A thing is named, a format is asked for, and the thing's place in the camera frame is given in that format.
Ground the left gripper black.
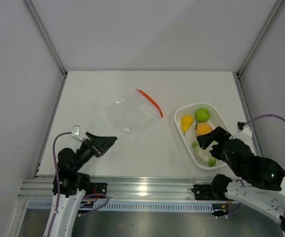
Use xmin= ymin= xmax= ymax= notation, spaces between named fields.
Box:
xmin=72 ymin=131 xmax=117 ymax=172

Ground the orange peach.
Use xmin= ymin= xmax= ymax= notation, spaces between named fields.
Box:
xmin=196 ymin=122 xmax=213 ymax=136

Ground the white green cabbage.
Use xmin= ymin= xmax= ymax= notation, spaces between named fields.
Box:
xmin=192 ymin=141 xmax=217 ymax=167

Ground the green apple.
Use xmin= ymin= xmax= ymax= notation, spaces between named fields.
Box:
xmin=194 ymin=108 xmax=211 ymax=123

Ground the clear zip top bag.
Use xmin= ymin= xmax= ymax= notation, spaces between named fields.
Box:
xmin=107 ymin=89 xmax=164 ymax=135

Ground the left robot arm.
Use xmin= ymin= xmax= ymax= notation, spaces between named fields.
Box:
xmin=43 ymin=132 xmax=117 ymax=237

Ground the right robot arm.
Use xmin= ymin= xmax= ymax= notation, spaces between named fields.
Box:
xmin=197 ymin=123 xmax=285 ymax=233

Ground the yellow pear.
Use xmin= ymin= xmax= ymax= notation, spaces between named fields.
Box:
xmin=181 ymin=115 xmax=194 ymax=135

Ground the white perforated basket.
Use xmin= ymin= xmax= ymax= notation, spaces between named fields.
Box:
xmin=174 ymin=103 xmax=230 ymax=170

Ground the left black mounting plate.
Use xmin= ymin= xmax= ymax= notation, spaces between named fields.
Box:
xmin=89 ymin=183 xmax=107 ymax=199

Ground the black mounting plate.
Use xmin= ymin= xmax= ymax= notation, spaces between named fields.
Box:
xmin=191 ymin=184 xmax=215 ymax=201
xmin=89 ymin=183 xmax=107 ymax=199

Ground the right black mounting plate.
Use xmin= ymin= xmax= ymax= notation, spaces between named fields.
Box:
xmin=191 ymin=184 xmax=215 ymax=201

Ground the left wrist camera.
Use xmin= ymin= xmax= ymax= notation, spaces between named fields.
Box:
xmin=71 ymin=125 xmax=83 ymax=142

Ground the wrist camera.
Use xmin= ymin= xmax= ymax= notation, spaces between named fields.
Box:
xmin=71 ymin=125 xmax=83 ymax=142
xmin=236 ymin=121 xmax=252 ymax=140

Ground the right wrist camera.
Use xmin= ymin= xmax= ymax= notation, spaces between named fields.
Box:
xmin=236 ymin=121 xmax=252 ymax=140

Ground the white slotted cable duct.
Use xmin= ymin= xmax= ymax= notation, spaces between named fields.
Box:
xmin=28 ymin=200 xmax=216 ymax=213

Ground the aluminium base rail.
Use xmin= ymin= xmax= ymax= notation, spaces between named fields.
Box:
xmin=18 ymin=177 xmax=213 ymax=202

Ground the right aluminium frame post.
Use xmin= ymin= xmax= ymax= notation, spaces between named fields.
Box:
xmin=236 ymin=0 xmax=285 ymax=79

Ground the aluminium frame post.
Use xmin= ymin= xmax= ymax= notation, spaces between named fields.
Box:
xmin=22 ymin=0 xmax=67 ymax=78
xmin=236 ymin=0 xmax=285 ymax=79

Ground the left aluminium frame post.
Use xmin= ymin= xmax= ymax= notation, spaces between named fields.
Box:
xmin=22 ymin=0 xmax=67 ymax=78

